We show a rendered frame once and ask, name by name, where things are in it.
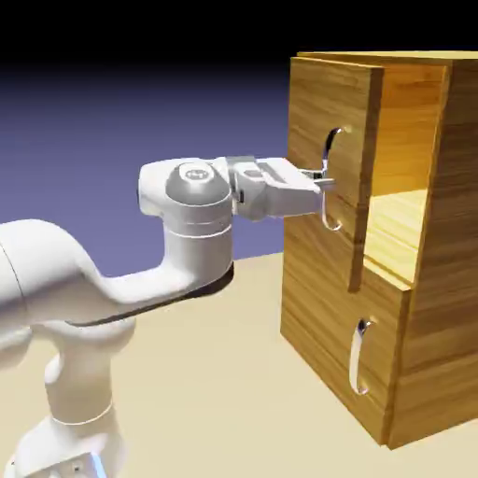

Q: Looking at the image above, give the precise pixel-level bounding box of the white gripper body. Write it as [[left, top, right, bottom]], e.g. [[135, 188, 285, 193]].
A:
[[256, 157, 324, 221]]

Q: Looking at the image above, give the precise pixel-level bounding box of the curved silver door handle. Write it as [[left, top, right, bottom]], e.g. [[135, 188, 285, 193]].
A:
[[348, 317, 375, 397], [319, 126, 345, 232]]

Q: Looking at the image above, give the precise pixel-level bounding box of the tall wooden cabinet door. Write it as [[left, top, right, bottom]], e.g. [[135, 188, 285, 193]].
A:
[[282, 56, 386, 293]]

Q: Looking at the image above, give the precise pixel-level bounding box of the short wooden cabinet door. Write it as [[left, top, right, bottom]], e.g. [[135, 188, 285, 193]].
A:
[[279, 257, 413, 446]]

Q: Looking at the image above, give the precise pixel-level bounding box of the light wooden cabinet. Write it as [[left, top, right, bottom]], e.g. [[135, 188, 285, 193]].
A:
[[279, 50, 478, 452]]

